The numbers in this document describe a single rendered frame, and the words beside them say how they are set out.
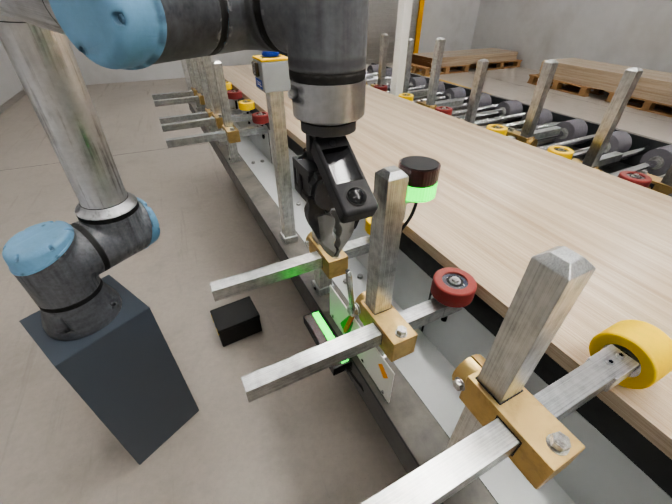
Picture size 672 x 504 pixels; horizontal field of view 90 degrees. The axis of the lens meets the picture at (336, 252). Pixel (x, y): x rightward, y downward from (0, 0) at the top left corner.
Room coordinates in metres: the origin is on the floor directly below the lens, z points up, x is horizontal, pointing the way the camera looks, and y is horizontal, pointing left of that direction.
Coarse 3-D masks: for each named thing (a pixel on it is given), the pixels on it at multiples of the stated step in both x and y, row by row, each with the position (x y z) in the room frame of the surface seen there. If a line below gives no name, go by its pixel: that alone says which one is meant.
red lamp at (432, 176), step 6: (438, 162) 0.47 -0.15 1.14; (402, 168) 0.45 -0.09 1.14; (438, 168) 0.45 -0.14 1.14; (408, 174) 0.44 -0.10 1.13; (414, 174) 0.44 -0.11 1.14; (420, 174) 0.44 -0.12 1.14; (426, 174) 0.44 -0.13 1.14; (432, 174) 0.44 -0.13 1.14; (438, 174) 0.45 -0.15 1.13; (414, 180) 0.44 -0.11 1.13; (420, 180) 0.44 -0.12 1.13; (426, 180) 0.44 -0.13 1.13; (432, 180) 0.44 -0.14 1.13; (420, 186) 0.44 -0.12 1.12; (426, 186) 0.44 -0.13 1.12
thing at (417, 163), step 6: (408, 156) 0.49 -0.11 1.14; (414, 156) 0.49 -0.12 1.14; (420, 156) 0.49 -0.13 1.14; (402, 162) 0.47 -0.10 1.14; (408, 162) 0.47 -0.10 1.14; (414, 162) 0.47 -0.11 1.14; (420, 162) 0.47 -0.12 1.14; (426, 162) 0.47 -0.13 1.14; (432, 162) 0.47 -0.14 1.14; (408, 168) 0.45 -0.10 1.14; (414, 168) 0.44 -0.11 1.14; (420, 168) 0.44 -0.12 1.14; (426, 168) 0.44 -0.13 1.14; (432, 168) 0.44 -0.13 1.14; (414, 186) 0.44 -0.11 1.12; (414, 204) 0.47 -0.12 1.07; (414, 210) 0.46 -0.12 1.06; (408, 222) 0.46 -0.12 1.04; (402, 228) 0.46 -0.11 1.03
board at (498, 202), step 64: (384, 128) 1.40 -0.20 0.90; (448, 128) 1.40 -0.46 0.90; (448, 192) 0.84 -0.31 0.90; (512, 192) 0.84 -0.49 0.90; (576, 192) 0.84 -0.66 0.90; (640, 192) 0.84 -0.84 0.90; (448, 256) 0.55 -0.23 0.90; (512, 256) 0.55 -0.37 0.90; (640, 256) 0.55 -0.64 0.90; (576, 320) 0.38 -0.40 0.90; (640, 320) 0.38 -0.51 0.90
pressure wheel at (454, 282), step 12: (444, 276) 0.49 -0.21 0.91; (456, 276) 0.49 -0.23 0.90; (468, 276) 0.48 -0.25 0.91; (432, 288) 0.47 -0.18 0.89; (444, 288) 0.45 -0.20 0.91; (456, 288) 0.45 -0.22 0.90; (468, 288) 0.45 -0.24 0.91; (444, 300) 0.44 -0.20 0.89; (456, 300) 0.43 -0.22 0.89; (468, 300) 0.44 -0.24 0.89
